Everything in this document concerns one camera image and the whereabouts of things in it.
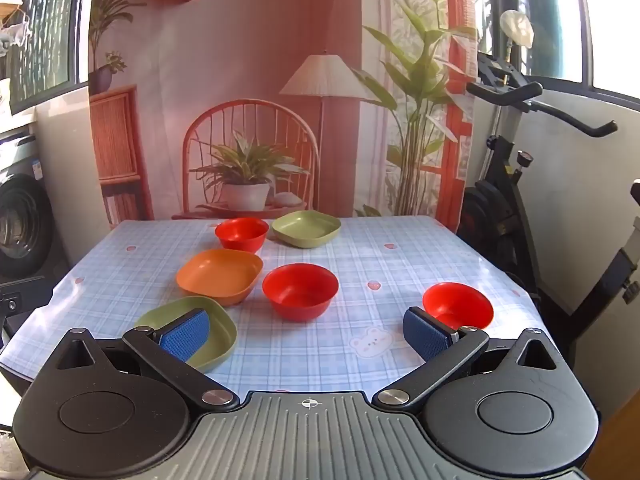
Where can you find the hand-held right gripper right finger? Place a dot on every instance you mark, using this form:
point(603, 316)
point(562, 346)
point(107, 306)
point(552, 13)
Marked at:
point(427, 335)

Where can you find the grey washing machine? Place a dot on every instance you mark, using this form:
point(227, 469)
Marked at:
point(20, 220)

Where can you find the black exercise bike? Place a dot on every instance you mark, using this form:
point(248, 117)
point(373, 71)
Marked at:
point(500, 200)

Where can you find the white cloth bundle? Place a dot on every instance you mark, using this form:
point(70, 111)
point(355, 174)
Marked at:
point(517, 27)

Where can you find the blue plaid tablecloth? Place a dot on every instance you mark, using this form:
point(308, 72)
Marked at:
point(360, 265)

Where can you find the printed room backdrop cloth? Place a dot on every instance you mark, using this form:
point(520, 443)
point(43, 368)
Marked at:
point(250, 60)

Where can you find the red plastic bowl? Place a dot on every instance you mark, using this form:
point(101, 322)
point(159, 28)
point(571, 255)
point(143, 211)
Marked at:
point(241, 235)
point(457, 302)
point(300, 290)

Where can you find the black device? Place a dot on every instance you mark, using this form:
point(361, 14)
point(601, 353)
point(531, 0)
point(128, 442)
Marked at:
point(12, 305)

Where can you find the green square plate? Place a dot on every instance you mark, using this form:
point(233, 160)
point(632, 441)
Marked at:
point(221, 337)
point(306, 227)

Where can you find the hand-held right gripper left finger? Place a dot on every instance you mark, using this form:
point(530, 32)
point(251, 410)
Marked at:
point(182, 335)

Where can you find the orange square plate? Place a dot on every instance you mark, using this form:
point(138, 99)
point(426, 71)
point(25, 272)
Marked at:
point(220, 275)

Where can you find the dark framed window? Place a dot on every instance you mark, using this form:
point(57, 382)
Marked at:
point(555, 20)
point(45, 20)

